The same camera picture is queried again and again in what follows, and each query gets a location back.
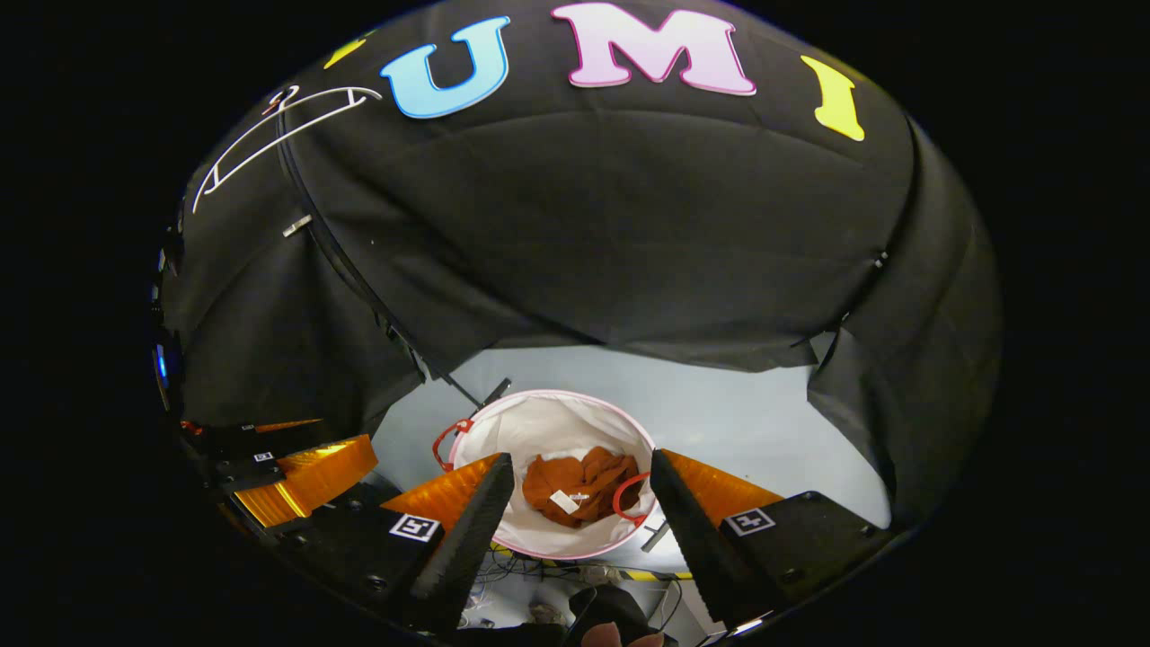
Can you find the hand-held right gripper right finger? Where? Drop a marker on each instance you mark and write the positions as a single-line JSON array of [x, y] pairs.
[[701, 539]]

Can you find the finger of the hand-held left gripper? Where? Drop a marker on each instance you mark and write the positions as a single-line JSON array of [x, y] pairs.
[[252, 469], [243, 438]]

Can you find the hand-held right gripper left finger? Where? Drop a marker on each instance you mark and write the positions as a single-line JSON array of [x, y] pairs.
[[463, 557]]

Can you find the orange button shirt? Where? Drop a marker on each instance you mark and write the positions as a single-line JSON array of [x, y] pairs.
[[584, 485]]

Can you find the pink white laundry hamper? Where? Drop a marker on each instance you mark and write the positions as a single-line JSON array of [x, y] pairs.
[[557, 422]]

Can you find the white empty clothes hanger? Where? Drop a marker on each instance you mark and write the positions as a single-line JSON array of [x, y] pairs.
[[269, 149]]

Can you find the yellow black floor tape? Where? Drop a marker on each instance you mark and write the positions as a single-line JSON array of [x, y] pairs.
[[660, 575]]

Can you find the silver cloth clip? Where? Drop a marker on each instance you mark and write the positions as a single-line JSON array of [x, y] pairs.
[[296, 226]]

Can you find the black backdrop cloth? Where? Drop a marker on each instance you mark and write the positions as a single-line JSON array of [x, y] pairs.
[[584, 225]]

